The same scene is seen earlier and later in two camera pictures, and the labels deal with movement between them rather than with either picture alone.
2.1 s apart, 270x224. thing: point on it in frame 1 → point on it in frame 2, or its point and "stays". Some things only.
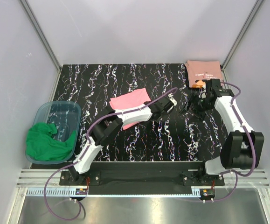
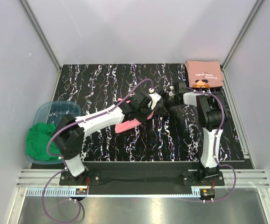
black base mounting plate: x=141 y=178 stays
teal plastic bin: x=65 y=115 stays
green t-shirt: x=41 y=145 stays
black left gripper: x=164 y=113 → x=143 y=120
